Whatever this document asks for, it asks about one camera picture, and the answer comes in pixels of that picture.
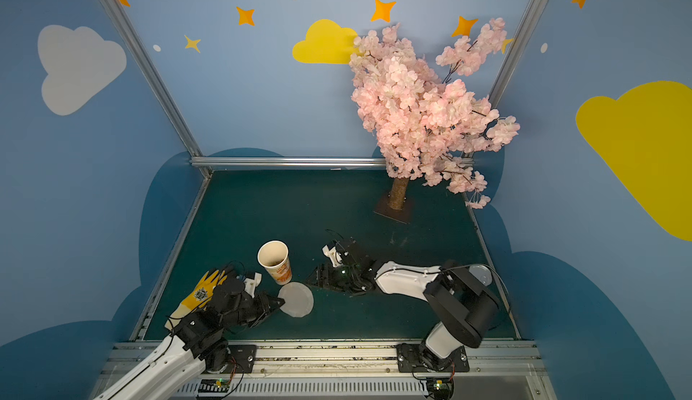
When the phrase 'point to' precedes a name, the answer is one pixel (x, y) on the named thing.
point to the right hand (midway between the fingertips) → (316, 281)
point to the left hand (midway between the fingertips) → (288, 298)
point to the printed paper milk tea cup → (274, 256)
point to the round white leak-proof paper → (298, 299)
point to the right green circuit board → (440, 387)
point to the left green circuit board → (213, 386)
